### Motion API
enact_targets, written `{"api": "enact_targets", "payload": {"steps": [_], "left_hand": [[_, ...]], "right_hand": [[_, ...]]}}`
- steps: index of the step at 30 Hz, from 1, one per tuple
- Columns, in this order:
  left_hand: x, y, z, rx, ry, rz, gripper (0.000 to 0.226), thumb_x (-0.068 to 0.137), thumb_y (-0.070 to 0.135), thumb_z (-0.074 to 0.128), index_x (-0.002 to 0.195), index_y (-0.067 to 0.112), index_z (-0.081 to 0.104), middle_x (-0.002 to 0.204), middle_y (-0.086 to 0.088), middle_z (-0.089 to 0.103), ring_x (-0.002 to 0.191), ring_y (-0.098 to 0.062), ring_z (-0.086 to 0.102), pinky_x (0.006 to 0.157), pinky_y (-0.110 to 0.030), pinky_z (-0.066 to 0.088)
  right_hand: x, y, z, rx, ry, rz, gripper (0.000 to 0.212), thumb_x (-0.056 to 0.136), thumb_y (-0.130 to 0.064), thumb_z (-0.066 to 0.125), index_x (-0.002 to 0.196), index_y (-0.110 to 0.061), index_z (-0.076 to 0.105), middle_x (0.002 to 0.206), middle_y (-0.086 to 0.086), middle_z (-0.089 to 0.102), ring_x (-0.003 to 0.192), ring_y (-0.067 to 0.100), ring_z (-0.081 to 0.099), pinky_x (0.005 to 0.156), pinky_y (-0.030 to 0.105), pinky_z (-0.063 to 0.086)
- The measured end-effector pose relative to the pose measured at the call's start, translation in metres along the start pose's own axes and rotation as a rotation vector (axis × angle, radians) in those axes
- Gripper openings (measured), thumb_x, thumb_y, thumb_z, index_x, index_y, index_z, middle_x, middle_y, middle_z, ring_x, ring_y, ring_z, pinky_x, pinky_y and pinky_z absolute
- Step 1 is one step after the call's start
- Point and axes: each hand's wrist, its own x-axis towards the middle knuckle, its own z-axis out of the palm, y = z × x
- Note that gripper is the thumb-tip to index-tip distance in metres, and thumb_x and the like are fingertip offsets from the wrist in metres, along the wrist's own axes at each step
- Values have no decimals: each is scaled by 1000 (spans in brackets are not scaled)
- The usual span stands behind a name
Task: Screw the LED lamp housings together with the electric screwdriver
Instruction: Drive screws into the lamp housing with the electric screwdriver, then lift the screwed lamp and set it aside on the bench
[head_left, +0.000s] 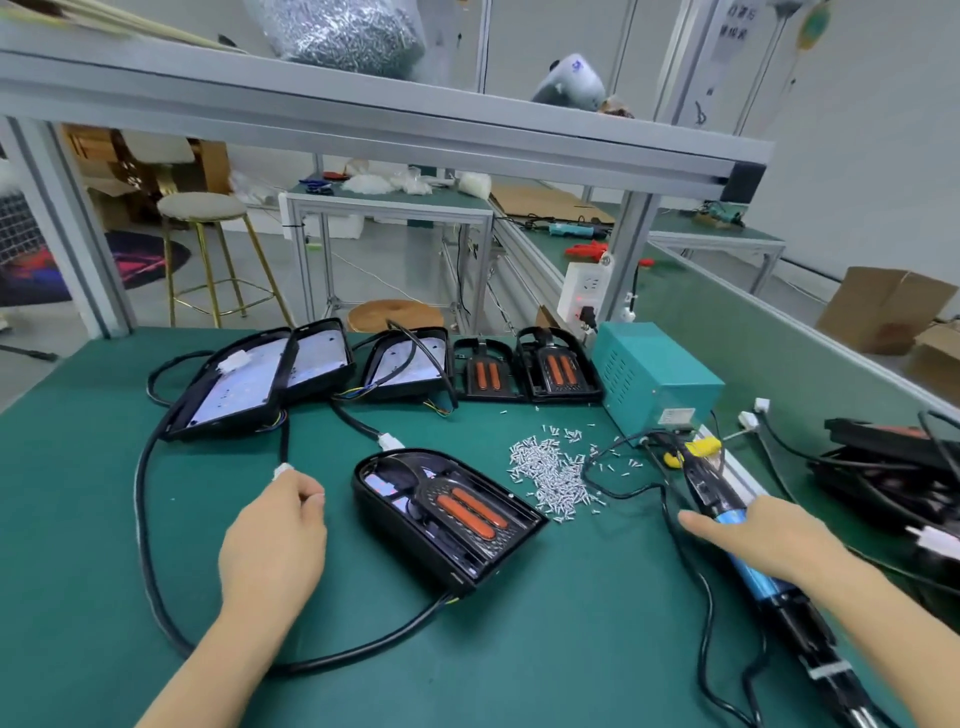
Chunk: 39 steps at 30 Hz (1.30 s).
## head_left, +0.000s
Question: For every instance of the person's left hand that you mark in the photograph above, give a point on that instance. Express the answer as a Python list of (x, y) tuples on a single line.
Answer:
[(270, 548)]

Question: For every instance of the person's right hand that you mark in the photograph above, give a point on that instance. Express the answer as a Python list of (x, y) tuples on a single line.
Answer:
[(773, 540)]

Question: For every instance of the blue black electric screwdriver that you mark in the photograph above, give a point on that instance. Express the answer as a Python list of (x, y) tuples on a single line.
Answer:
[(713, 488)]

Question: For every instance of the stack of unassembled lamp housings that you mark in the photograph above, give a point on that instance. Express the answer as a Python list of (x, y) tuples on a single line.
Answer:
[(240, 383)]

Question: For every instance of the black cover orange strips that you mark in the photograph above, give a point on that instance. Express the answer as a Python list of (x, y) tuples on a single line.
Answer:
[(488, 371), (473, 513), (558, 365)]

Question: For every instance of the heap of small silver screws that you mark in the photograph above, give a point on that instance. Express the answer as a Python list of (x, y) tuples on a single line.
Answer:
[(552, 473)]

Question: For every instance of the person's left forearm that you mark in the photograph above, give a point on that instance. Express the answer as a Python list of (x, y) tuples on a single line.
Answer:
[(218, 683)]

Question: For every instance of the person's right forearm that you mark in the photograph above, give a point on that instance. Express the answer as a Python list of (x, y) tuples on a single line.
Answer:
[(900, 645)]

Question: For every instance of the yellow plug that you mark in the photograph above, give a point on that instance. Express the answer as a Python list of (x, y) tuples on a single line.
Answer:
[(702, 446)]

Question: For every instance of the teal power supply box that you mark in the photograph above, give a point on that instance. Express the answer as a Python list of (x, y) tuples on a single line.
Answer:
[(653, 375)]

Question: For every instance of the brown cardboard box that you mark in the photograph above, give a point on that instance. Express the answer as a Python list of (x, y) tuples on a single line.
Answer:
[(885, 308), (938, 360)]

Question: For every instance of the round brown wooden stool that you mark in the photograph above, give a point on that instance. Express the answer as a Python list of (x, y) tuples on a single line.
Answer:
[(398, 315)]

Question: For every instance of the green workbench white legs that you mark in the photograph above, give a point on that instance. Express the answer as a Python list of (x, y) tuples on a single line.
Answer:
[(713, 233)]

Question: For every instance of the white power strip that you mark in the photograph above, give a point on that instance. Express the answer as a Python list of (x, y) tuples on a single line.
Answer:
[(582, 285)]

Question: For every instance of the colourful round rug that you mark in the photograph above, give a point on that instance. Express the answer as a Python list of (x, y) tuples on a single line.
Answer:
[(90, 267)]

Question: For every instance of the red tool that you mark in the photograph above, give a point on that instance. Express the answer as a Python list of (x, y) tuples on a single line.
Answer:
[(588, 251)]

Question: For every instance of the round beige stool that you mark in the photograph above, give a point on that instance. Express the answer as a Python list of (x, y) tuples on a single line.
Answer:
[(203, 206)]

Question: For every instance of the small green workbench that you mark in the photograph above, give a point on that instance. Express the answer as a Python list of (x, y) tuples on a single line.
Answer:
[(390, 200)]

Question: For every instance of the teal hand tool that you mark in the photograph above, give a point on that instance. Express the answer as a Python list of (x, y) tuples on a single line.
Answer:
[(570, 230)]

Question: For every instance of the open brown cardboard carton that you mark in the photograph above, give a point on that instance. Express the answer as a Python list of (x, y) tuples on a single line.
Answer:
[(105, 188)]

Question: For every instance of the white crumpled bag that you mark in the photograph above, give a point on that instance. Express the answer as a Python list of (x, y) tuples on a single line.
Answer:
[(474, 186)]

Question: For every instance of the white handheld device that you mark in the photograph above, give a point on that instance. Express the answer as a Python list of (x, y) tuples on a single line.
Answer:
[(570, 83)]

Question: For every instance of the clear bag of screws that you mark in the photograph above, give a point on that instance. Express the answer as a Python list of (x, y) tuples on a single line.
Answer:
[(338, 30)]

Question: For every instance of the beige flat folder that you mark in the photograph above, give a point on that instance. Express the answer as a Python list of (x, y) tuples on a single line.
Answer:
[(90, 15)]

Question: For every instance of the aluminium shelf frame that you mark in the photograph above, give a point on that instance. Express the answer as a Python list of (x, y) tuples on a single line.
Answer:
[(375, 105)]

